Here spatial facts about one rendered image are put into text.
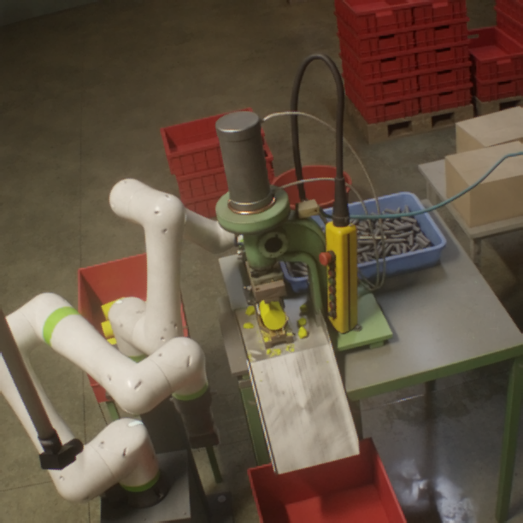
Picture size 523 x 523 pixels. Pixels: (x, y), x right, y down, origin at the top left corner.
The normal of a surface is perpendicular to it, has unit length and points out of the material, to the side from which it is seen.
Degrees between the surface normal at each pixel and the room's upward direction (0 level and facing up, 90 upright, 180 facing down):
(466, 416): 0
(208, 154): 90
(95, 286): 90
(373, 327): 0
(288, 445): 30
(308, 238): 90
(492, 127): 0
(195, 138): 90
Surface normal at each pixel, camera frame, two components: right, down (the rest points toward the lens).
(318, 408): -0.04, -0.43
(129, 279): 0.18, 0.54
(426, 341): -0.15, -0.81
